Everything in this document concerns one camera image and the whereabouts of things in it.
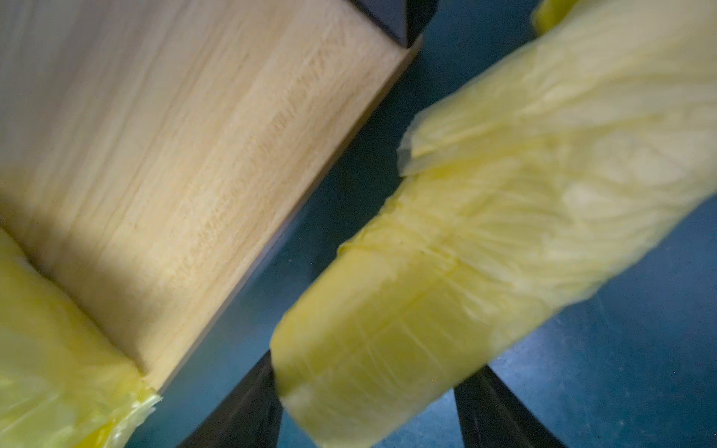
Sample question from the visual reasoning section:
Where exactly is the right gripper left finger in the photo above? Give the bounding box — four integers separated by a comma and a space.
180, 352, 283, 448

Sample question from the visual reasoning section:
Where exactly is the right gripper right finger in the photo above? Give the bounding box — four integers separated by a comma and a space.
454, 367, 565, 448

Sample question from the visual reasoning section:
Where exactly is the yellow roll diagonal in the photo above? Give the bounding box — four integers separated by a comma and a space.
270, 1, 716, 447

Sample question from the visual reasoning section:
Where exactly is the wooden three-tier shelf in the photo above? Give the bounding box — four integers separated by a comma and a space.
1, 1, 418, 388

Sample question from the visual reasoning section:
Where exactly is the yellow roll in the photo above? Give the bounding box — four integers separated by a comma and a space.
531, 0, 578, 35
1, 233, 161, 447

